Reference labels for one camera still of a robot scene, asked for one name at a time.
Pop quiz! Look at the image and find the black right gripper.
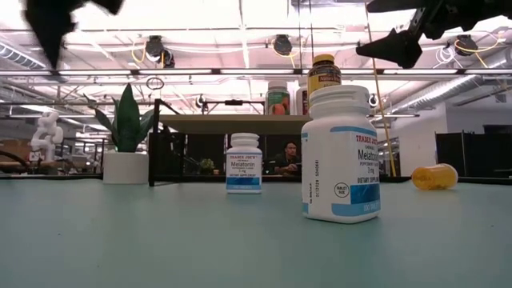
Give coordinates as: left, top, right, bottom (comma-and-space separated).
354, 0, 512, 70

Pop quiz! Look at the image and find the fish oil bottle yellow cap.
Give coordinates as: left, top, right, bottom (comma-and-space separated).
306, 54, 343, 91

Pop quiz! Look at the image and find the white bottle dark red label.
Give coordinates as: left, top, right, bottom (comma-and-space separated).
294, 78, 311, 116

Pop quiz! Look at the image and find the clear gummies bottle white cap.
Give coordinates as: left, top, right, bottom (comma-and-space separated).
264, 79, 291, 116

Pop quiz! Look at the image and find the white Melatonin bottle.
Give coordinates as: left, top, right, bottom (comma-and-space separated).
300, 84, 382, 224
225, 132, 264, 195

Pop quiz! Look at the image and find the orange pill bottle white cap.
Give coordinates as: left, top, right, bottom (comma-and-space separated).
410, 162, 459, 191

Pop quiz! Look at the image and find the green snake plant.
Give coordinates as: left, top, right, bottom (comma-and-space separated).
82, 82, 157, 154

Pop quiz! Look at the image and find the black room divider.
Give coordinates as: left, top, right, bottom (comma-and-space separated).
434, 124, 512, 179

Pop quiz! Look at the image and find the white round plant pot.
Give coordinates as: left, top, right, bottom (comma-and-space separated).
102, 150, 150, 186

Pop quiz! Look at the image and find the person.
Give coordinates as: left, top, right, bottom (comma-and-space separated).
274, 140, 303, 177

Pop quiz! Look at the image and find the black ceiling cable reel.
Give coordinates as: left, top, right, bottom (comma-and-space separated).
274, 34, 294, 57
455, 34, 478, 56
144, 34, 166, 58

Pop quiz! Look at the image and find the yellow hanging cable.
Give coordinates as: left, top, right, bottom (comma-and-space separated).
364, 0, 398, 178

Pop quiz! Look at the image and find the wooden shelf black metal frame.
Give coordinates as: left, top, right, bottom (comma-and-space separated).
147, 98, 313, 187

